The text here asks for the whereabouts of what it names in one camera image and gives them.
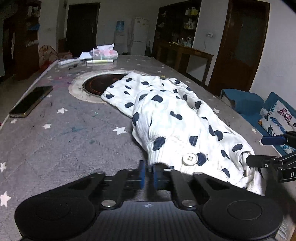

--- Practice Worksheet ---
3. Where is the light green tube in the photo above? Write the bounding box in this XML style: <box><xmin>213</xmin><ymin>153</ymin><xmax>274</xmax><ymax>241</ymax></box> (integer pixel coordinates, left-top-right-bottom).
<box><xmin>86</xmin><ymin>59</ymin><xmax>113</xmax><ymax>65</ymax></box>

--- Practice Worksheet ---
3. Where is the left dark shelf cabinet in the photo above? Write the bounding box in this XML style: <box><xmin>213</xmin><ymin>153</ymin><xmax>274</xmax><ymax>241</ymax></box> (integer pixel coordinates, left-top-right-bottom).
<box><xmin>1</xmin><ymin>1</ymin><xmax>42</xmax><ymax>80</ymax></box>

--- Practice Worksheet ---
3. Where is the tissue pack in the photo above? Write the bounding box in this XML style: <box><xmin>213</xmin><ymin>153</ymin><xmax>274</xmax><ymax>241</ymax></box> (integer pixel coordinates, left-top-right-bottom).
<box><xmin>93</xmin><ymin>43</ymin><xmax>118</xmax><ymax>60</ymax></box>

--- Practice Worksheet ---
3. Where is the black smartphone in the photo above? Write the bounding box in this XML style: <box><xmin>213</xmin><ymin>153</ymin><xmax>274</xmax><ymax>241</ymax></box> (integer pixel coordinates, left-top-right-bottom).
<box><xmin>9</xmin><ymin>85</ymin><xmax>53</xmax><ymax>118</ymax></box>

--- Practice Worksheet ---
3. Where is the white refrigerator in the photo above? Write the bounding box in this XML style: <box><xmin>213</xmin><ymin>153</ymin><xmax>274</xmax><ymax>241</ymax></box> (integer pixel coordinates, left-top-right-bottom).
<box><xmin>129</xmin><ymin>18</ymin><xmax>149</xmax><ymax>56</ymax></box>

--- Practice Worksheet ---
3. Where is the black marker pen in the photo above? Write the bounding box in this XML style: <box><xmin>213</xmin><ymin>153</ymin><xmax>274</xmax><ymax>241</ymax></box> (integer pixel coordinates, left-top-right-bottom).
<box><xmin>68</xmin><ymin>64</ymin><xmax>78</xmax><ymax>70</ymax></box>

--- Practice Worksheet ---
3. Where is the dark wooden side table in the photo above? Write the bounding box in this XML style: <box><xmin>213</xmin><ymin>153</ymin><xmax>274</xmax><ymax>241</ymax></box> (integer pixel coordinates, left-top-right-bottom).
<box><xmin>156</xmin><ymin>42</ymin><xmax>214</xmax><ymax>85</ymax></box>

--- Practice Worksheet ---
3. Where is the dark entrance door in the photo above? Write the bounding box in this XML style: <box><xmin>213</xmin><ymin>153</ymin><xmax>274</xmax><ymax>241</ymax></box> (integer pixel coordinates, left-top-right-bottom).
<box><xmin>66</xmin><ymin>3</ymin><xmax>100</xmax><ymax>57</ymax></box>

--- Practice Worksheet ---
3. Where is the white rectangular box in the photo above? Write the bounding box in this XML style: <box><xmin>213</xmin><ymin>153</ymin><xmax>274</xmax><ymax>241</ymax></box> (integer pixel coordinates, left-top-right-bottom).
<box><xmin>58</xmin><ymin>58</ymin><xmax>80</xmax><ymax>67</ymax></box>

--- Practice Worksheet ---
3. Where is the butterfly print cushion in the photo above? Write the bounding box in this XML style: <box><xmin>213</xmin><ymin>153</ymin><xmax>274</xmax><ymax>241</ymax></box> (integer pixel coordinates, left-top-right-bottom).
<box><xmin>258</xmin><ymin>100</ymin><xmax>295</xmax><ymax>136</ymax></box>

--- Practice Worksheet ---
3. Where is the grey star tablecloth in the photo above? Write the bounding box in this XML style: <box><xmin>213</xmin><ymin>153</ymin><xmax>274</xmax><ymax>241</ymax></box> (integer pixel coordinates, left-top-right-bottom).
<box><xmin>1</xmin><ymin>56</ymin><xmax>276</xmax><ymax>240</ymax></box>

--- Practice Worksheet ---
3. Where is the white navy-dotted garment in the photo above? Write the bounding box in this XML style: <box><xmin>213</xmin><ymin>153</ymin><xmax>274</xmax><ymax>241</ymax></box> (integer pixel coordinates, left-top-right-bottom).
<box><xmin>101</xmin><ymin>72</ymin><xmax>266</xmax><ymax>195</ymax></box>

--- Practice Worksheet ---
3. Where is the white paper notebook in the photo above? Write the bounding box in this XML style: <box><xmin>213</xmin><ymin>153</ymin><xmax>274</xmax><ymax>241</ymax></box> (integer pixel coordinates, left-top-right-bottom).
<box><xmin>79</xmin><ymin>51</ymin><xmax>93</xmax><ymax>60</ymax></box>

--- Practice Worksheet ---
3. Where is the dark wooden door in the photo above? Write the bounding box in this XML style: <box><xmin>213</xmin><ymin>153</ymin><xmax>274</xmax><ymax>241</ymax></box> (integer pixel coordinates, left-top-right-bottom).
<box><xmin>208</xmin><ymin>1</ymin><xmax>270</xmax><ymax>95</ymax></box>

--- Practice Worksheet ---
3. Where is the red patterned play tent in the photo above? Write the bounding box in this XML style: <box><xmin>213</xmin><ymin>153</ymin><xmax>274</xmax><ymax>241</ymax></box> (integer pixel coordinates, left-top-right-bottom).
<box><xmin>39</xmin><ymin>45</ymin><xmax>73</xmax><ymax>70</ymax></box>

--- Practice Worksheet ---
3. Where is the dark display cabinet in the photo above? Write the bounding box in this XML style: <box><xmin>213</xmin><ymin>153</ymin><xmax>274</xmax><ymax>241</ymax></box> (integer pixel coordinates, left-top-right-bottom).
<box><xmin>152</xmin><ymin>1</ymin><xmax>202</xmax><ymax>58</ymax></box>

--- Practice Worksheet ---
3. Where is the water dispenser with blue bottle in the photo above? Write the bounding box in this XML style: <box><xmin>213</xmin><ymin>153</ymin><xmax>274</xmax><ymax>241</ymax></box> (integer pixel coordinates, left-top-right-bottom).
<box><xmin>113</xmin><ymin>21</ymin><xmax>126</xmax><ymax>55</ymax></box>

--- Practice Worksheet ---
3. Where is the round induction cooktop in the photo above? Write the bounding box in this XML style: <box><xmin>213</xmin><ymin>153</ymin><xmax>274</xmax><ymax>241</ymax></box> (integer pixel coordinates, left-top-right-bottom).
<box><xmin>68</xmin><ymin>70</ymin><xmax>149</xmax><ymax>104</ymax></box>

